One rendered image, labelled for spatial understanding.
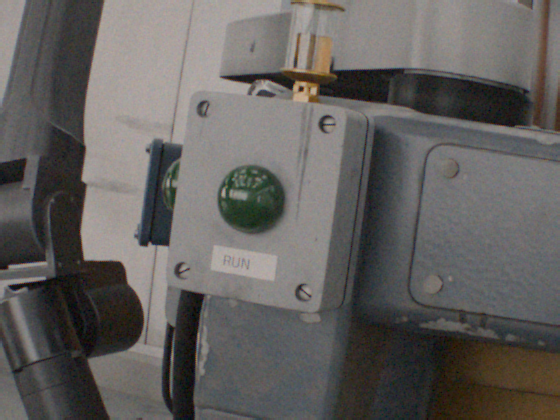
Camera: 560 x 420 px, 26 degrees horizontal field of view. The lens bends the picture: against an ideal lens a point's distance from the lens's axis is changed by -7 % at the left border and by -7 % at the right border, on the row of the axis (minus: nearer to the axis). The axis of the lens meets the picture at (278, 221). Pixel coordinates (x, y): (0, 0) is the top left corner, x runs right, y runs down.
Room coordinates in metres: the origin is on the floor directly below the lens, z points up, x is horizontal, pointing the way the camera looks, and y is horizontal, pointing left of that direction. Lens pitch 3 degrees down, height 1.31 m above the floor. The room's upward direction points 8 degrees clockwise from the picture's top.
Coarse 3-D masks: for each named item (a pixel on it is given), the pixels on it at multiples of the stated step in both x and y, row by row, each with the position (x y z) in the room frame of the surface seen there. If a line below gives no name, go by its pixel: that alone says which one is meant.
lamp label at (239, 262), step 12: (216, 252) 0.57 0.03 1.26; (228, 252) 0.57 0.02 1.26; (240, 252) 0.57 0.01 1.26; (252, 252) 0.56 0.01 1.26; (216, 264) 0.57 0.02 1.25; (228, 264) 0.57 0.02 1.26; (240, 264) 0.57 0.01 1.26; (252, 264) 0.56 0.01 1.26; (264, 264) 0.56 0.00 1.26; (252, 276) 0.56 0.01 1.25; (264, 276) 0.56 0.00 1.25
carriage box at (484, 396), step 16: (448, 384) 0.87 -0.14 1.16; (464, 384) 0.87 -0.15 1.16; (448, 400) 0.87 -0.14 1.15; (464, 400) 0.87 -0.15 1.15; (480, 400) 0.87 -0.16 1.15; (496, 400) 0.86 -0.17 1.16; (512, 400) 0.86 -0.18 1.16; (528, 400) 0.85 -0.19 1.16; (544, 400) 0.85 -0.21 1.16; (448, 416) 0.87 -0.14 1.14; (464, 416) 0.87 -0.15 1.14; (480, 416) 0.86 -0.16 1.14; (496, 416) 0.86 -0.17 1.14; (512, 416) 0.86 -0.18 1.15; (528, 416) 0.85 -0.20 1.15; (544, 416) 0.85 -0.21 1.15
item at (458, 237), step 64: (384, 128) 0.60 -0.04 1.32; (448, 128) 0.59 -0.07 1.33; (512, 128) 0.59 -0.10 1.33; (384, 192) 0.60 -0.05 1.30; (448, 192) 0.59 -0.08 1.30; (512, 192) 0.58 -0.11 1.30; (384, 256) 0.60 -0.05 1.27; (448, 256) 0.59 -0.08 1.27; (512, 256) 0.57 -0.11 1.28; (256, 320) 0.61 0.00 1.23; (320, 320) 0.60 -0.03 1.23; (384, 320) 0.60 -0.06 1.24; (448, 320) 0.59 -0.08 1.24; (512, 320) 0.57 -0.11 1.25; (256, 384) 0.61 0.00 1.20; (320, 384) 0.60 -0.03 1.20; (384, 384) 0.80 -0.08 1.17
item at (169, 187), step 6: (174, 162) 0.60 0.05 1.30; (168, 168) 0.60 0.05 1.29; (174, 168) 0.59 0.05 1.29; (168, 174) 0.59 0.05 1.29; (174, 174) 0.59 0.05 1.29; (168, 180) 0.59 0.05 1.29; (174, 180) 0.59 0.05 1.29; (162, 186) 0.60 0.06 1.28; (168, 186) 0.59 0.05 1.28; (174, 186) 0.59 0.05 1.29; (162, 192) 0.60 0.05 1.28; (168, 192) 0.59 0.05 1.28; (174, 192) 0.59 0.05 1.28; (168, 198) 0.59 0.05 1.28; (174, 198) 0.59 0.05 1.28; (168, 204) 0.59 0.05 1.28; (174, 204) 0.59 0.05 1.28
